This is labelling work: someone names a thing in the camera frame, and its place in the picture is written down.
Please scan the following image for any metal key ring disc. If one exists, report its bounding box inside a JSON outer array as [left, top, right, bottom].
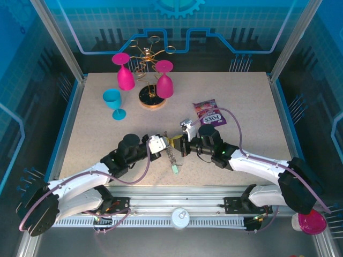
[[163, 130, 179, 165]]

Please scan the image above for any pink plastic cup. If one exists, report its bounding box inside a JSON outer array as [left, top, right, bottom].
[[291, 210, 327, 236]]

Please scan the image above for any purple candy bag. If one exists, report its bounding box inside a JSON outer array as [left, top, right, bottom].
[[192, 99, 228, 127]]

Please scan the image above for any tall pink plastic goblet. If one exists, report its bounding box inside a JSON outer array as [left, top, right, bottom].
[[111, 52, 136, 91]]

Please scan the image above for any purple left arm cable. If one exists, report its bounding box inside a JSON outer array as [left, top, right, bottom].
[[18, 135, 153, 236]]

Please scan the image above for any white round can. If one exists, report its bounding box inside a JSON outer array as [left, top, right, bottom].
[[170, 207, 190, 230]]

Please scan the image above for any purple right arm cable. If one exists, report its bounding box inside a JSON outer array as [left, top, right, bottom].
[[190, 107, 332, 233]]

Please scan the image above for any aluminium front rail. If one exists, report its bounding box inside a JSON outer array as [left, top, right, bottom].
[[32, 185, 319, 218]]

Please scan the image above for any gold wire glass rack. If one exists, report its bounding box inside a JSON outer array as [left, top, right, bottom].
[[126, 35, 176, 110]]

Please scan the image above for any aluminium frame post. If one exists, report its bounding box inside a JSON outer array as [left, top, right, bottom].
[[28, 0, 88, 83], [269, 0, 324, 83]]

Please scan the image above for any white slotted cable duct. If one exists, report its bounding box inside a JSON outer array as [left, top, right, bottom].
[[56, 216, 247, 229]]

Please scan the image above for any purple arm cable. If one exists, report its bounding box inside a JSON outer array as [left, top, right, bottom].
[[18, 135, 153, 236], [190, 107, 332, 233]]

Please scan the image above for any blue plastic goblet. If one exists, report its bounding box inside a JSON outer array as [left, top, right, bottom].
[[102, 88, 126, 120]]

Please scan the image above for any aluminium side rail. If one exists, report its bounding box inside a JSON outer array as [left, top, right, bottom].
[[269, 76, 316, 195], [42, 76, 88, 195]]

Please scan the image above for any short pink plastic goblet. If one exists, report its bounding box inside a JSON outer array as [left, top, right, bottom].
[[155, 59, 174, 99]]

